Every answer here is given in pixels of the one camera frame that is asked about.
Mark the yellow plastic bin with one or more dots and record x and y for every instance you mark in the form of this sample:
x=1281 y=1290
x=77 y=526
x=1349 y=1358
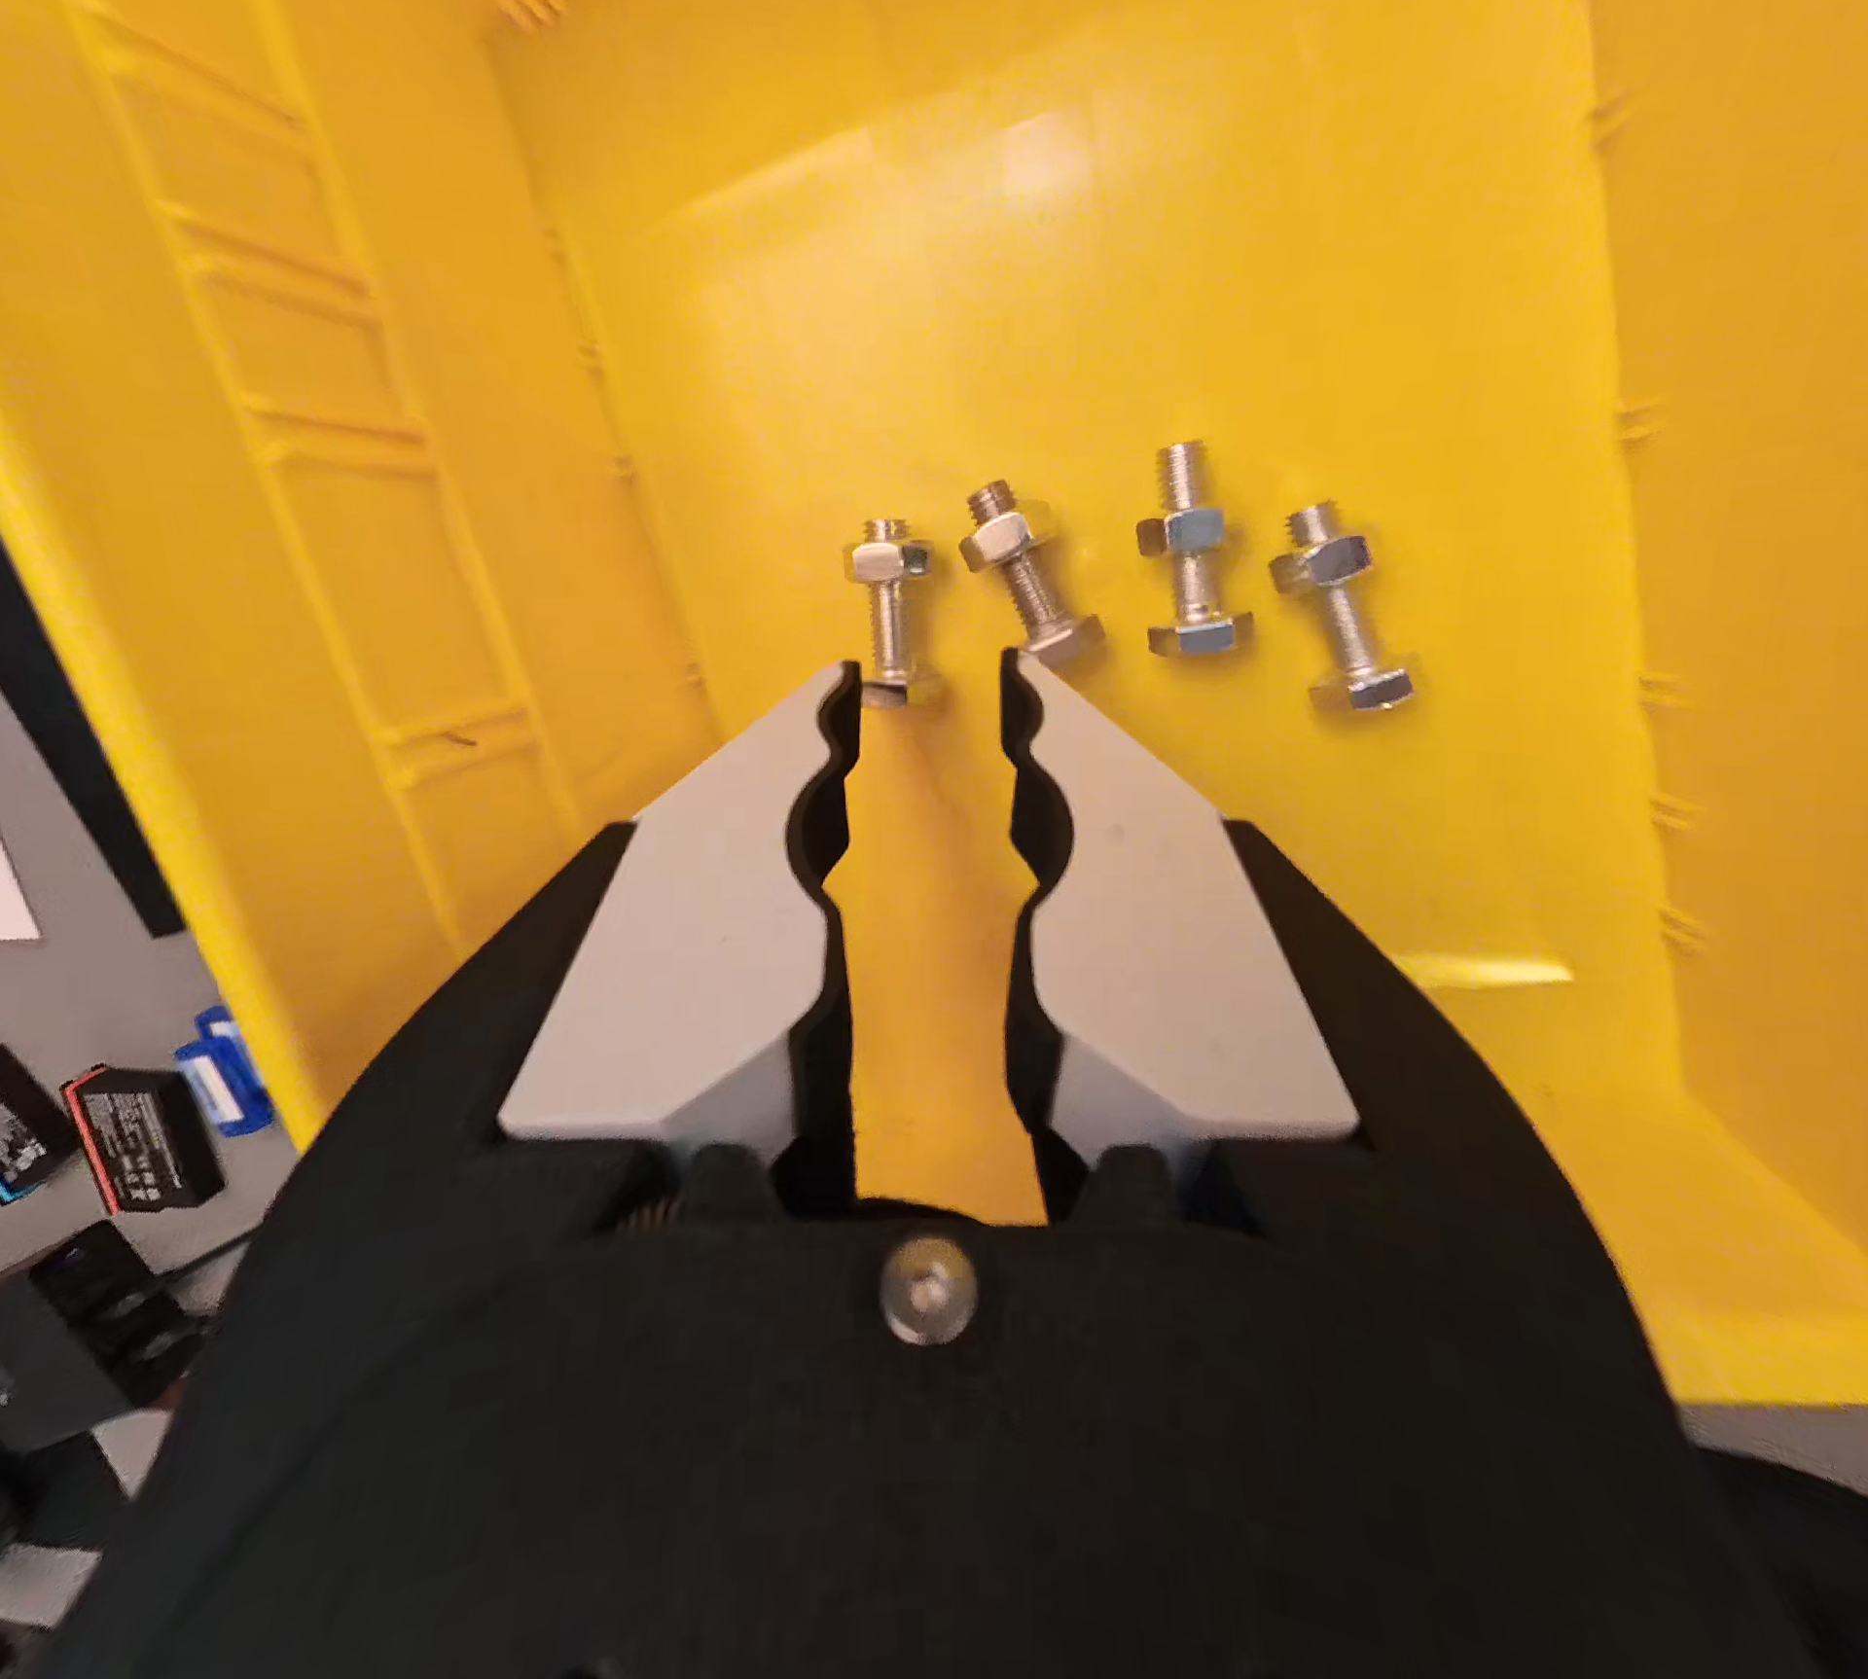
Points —
x=1169 y=250

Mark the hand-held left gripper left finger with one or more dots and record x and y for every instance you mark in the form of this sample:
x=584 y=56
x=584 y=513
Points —
x=687 y=979

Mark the black device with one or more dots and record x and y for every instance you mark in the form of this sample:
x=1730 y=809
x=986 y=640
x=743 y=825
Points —
x=104 y=1314

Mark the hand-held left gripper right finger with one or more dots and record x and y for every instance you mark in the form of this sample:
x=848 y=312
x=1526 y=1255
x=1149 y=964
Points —
x=1181 y=979

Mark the silver hex nut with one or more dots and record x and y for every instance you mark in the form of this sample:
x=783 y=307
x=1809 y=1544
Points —
x=1190 y=530
x=877 y=559
x=1328 y=562
x=1005 y=538

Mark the black battery blue edge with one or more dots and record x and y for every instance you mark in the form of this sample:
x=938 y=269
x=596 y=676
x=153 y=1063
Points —
x=28 y=1133

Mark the black fabric seat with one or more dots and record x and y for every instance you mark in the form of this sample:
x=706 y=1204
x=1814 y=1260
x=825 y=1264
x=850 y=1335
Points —
x=1825 y=1548

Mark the black battery red edge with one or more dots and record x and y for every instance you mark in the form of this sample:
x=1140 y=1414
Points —
x=147 y=1138

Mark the silver hex bolt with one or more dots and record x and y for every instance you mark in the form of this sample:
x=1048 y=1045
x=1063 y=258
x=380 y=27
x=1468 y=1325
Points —
x=892 y=635
x=1195 y=583
x=1041 y=599
x=1350 y=635

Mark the blue white small pack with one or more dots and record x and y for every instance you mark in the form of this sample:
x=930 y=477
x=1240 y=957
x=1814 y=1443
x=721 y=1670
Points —
x=235 y=1082

